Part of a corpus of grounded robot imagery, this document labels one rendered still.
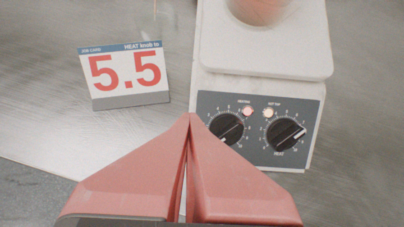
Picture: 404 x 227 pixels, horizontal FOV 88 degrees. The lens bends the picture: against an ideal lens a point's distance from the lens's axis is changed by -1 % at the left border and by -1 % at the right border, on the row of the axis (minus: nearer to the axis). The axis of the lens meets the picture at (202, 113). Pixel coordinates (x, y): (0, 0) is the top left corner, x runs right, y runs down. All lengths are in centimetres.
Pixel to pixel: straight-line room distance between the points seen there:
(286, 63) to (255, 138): 7
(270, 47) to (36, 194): 111
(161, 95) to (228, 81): 10
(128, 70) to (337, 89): 27
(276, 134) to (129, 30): 23
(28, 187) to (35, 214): 12
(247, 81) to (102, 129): 17
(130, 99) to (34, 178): 96
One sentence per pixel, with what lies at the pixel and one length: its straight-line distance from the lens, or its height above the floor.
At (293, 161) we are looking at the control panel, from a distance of 24.
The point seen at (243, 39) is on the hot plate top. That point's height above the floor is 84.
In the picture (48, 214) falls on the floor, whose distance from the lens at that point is 116.
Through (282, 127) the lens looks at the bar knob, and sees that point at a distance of 21.
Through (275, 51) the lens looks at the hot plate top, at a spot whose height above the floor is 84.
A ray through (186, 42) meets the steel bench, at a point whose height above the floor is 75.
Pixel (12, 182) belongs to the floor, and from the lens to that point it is 124.
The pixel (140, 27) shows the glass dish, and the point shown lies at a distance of 31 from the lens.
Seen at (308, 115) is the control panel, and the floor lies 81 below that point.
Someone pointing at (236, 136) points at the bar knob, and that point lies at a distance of 20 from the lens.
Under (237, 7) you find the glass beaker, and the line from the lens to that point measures 19.
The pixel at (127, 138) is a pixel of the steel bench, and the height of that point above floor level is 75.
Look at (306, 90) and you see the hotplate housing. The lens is 22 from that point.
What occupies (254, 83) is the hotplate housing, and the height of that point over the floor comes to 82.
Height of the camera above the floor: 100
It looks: 73 degrees down
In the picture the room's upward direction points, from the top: 14 degrees clockwise
